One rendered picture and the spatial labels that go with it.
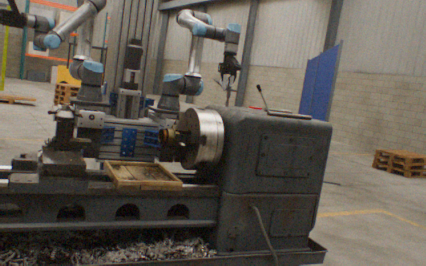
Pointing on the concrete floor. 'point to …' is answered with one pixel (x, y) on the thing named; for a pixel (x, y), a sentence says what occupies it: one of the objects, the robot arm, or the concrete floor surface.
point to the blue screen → (320, 86)
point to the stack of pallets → (64, 93)
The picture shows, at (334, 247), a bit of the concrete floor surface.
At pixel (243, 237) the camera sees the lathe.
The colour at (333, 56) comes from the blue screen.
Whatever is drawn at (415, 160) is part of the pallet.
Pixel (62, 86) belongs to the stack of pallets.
